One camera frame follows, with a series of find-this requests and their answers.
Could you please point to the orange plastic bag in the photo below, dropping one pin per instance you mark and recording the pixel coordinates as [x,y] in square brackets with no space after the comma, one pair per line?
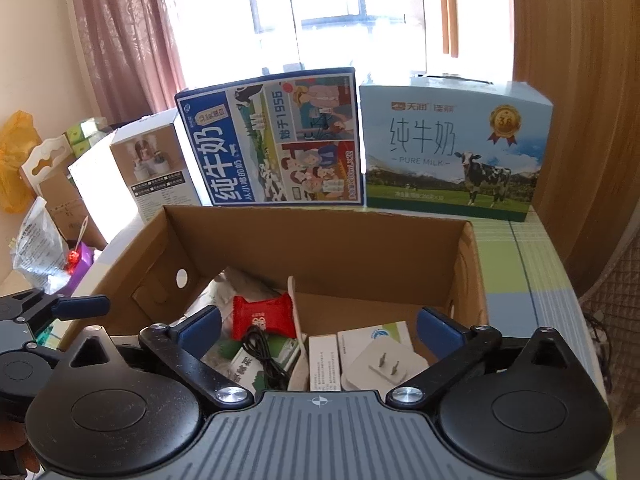
[18,138]

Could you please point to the blue cartoon milk carton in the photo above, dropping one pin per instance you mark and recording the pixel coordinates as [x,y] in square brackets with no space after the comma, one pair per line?
[285,139]

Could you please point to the brown cardboard box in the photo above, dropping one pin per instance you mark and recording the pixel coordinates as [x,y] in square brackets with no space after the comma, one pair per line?
[349,268]

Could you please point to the white power adapter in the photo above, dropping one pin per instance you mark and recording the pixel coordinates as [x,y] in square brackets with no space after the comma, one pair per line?
[383,365]

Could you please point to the pure milk cow carton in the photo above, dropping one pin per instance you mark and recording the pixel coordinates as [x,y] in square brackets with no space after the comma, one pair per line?
[454,146]

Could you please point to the clear plastic bag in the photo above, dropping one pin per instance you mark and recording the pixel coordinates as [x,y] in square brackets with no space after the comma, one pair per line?
[39,252]

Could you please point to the white barcode carton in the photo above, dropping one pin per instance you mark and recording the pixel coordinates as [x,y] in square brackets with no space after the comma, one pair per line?
[329,355]

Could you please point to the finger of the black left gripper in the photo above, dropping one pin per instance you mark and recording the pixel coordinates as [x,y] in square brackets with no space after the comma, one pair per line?
[38,310]
[26,371]

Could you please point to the white appliance product box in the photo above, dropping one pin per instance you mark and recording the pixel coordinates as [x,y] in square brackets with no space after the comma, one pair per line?
[136,171]

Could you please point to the brown quilted chair cushion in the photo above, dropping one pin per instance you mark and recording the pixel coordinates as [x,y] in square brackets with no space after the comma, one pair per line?
[613,302]

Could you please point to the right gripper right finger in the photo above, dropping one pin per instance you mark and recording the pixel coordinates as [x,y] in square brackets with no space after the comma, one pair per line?
[499,406]

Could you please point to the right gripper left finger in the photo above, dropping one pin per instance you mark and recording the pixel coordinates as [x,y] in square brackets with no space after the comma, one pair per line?
[138,405]

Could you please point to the pink curtain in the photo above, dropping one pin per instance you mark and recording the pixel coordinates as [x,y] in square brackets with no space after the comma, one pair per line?
[131,56]

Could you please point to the red snack packet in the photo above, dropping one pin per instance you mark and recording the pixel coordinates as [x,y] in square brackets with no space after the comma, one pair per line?
[274,316]

